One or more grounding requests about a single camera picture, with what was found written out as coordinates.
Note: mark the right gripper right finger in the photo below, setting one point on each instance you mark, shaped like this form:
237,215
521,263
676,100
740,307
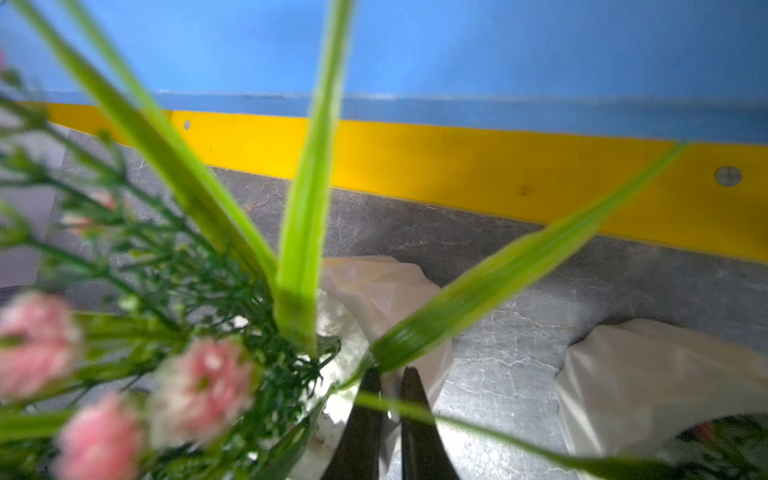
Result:
423,453

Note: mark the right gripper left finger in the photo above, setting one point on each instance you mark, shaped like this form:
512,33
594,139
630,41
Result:
357,455

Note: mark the pink plant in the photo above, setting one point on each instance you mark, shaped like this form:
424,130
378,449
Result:
182,346
647,389

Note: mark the yellow rack pink blue shelves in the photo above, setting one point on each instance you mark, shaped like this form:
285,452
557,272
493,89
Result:
522,109

